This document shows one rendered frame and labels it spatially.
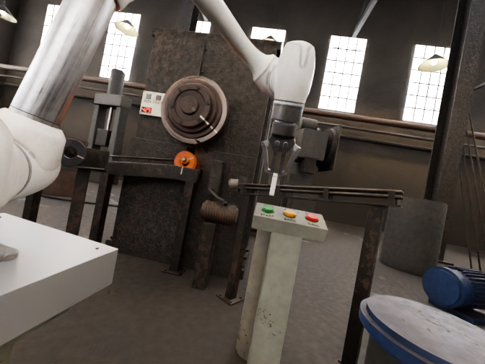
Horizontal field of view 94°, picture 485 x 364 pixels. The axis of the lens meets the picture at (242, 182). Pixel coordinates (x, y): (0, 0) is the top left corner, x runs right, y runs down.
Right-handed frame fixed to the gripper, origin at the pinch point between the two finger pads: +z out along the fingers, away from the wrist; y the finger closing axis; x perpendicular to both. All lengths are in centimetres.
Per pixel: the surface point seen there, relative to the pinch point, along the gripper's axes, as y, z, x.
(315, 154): -99, 76, -485
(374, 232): -41.9, 16.3, -12.3
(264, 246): -1.2, 27.5, -4.1
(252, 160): 16, 14, -83
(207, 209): 34, 39, -46
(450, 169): -288, 37, -337
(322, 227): -17.8, 9.7, 5.1
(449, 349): -39, 15, 34
